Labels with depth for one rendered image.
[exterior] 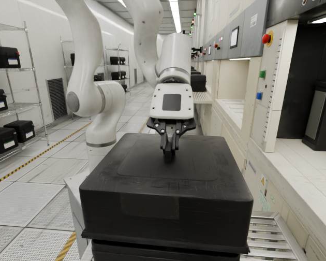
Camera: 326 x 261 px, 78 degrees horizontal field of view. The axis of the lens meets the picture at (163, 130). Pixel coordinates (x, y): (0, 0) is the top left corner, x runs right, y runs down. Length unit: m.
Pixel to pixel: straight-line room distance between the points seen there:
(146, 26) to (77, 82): 0.29
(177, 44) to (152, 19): 0.10
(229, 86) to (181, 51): 1.94
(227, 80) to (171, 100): 2.01
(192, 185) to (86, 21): 0.62
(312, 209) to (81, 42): 0.86
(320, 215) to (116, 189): 0.55
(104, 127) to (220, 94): 1.84
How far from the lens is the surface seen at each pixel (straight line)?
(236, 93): 2.50
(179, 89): 0.49
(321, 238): 0.71
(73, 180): 0.99
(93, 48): 0.77
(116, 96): 0.80
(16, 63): 3.45
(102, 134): 0.80
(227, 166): 0.43
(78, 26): 0.79
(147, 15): 0.61
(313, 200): 0.77
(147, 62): 0.64
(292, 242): 0.76
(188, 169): 0.40
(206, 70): 3.93
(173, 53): 0.55
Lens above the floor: 1.25
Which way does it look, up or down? 19 degrees down
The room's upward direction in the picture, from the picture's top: straight up
